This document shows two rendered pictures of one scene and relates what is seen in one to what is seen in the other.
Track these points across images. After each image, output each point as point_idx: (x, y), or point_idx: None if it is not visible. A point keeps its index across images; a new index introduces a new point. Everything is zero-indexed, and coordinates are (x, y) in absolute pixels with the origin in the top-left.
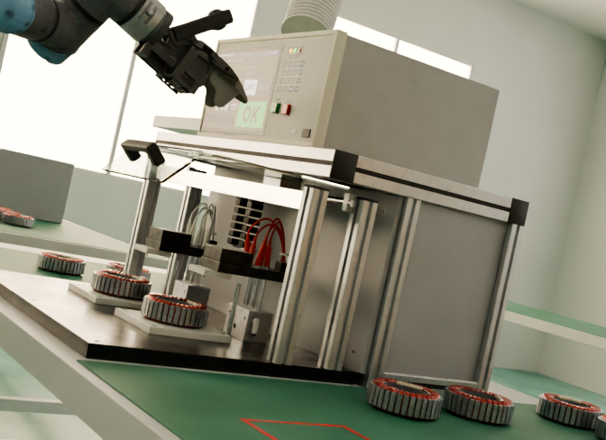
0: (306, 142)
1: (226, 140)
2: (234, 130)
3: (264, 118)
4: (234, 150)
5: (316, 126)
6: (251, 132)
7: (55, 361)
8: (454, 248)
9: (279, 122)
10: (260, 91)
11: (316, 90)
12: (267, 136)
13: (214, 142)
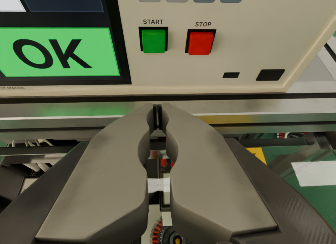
0: (268, 84)
1: (52, 120)
2: (15, 82)
3: (118, 60)
4: (94, 126)
5: (305, 67)
6: (83, 82)
7: None
8: None
9: (176, 63)
10: (47, 1)
11: None
12: (145, 84)
13: (6, 125)
